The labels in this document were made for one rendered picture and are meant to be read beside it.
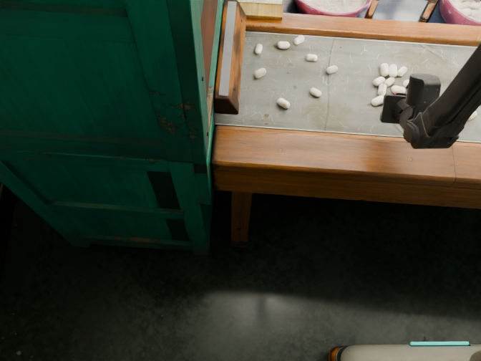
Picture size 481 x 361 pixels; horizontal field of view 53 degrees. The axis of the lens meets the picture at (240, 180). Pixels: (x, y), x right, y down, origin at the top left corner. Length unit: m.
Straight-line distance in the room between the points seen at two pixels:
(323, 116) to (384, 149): 0.18
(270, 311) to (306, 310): 0.13
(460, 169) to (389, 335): 0.83
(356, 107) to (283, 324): 0.88
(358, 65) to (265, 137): 0.35
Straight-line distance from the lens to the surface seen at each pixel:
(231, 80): 1.16
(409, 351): 1.64
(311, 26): 1.40
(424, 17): 1.49
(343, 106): 1.29
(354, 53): 1.40
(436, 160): 1.26
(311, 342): 1.84
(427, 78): 1.06
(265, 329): 1.83
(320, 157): 1.18
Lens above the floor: 1.81
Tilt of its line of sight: 67 degrees down
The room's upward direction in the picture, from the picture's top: 3 degrees clockwise
